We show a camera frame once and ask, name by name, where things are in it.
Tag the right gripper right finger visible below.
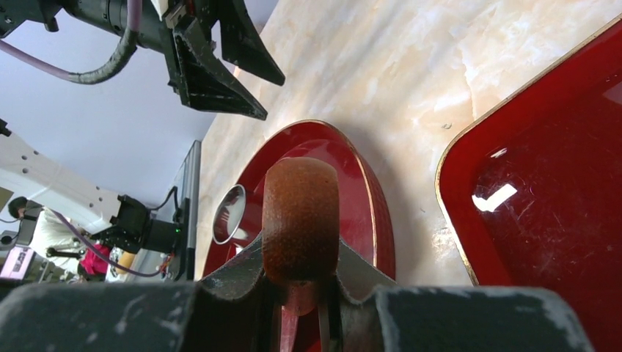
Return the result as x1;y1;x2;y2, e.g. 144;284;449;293
326;238;594;352

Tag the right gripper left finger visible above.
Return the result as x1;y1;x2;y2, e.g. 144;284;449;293
1;239;272;351

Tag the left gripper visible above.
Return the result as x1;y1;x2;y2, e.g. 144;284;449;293
141;0;285;120

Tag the metal ring cutter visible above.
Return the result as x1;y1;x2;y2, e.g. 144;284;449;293
213;184;249;246

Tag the round red tray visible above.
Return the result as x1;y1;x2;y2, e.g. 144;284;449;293
201;120;397;352

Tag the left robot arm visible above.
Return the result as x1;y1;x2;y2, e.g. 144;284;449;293
1;1;285;253

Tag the rectangular red tray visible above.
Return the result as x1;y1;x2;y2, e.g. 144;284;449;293
436;18;621;351

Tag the person in white coat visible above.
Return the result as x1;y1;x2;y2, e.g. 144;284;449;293
29;207;107;281

